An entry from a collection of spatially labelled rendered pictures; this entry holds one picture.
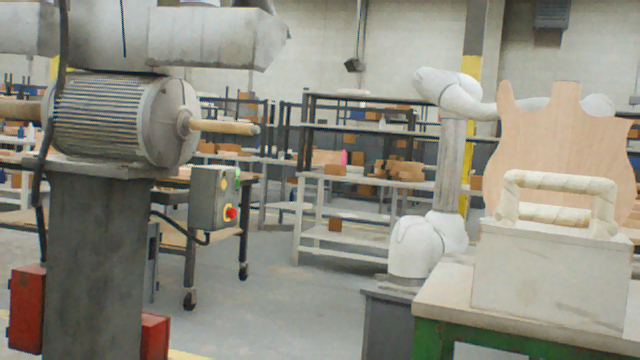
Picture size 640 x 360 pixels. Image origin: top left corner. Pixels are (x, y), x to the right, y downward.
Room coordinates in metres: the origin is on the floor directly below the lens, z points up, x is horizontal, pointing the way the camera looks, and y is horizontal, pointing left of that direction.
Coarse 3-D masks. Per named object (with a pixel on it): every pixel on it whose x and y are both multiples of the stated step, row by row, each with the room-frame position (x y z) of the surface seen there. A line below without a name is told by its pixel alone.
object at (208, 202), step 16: (192, 176) 1.72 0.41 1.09; (208, 176) 1.70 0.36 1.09; (192, 192) 1.72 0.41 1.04; (208, 192) 1.70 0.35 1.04; (224, 192) 1.73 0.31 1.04; (192, 208) 1.71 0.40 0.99; (208, 208) 1.70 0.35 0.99; (224, 208) 1.74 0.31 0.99; (176, 224) 1.73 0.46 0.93; (192, 224) 1.71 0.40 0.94; (208, 224) 1.69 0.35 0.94; (224, 224) 1.75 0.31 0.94; (192, 240) 1.74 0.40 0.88; (208, 240) 1.74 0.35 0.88
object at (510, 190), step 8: (504, 184) 1.07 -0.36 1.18; (512, 184) 1.06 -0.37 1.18; (504, 192) 1.07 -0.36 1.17; (512, 192) 1.06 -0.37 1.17; (504, 200) 1.07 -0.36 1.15; (512, 200) 1.06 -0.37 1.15; (504, 208) 1.07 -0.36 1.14; (512, 208) 1.06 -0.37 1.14; (504, 216) 1.07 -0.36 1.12; (512, 216) 1.06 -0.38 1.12; (504, 224) 1.07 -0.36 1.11; (512, 224) 1.06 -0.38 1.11
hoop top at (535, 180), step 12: (516, 180) 1.06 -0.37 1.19; (528, 180) 1.05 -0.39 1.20; (540, 180) 1.04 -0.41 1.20; (552, 180) 1.04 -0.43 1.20; (564, 180) 1.03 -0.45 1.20; (576, 180) 1.02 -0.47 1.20; (588, 180) 1.02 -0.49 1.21; (600, 180) 1.01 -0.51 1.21; (576, 192) 1.03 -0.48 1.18; (588, 192) 1.02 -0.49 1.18; (600, 192) 1.01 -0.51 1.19
